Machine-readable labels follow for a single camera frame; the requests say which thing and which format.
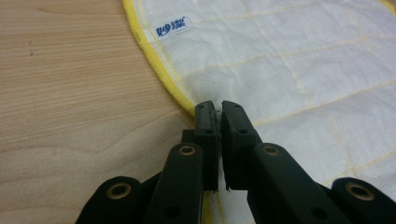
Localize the white cloth with yellow edge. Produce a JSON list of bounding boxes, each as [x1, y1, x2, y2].
[[121, 0, 396, 224]]

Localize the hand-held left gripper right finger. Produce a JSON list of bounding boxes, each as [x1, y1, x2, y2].
[[219, 100, 263, 191]]

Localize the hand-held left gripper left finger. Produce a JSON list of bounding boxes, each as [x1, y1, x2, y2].
[[181, 99, 219, 192]]

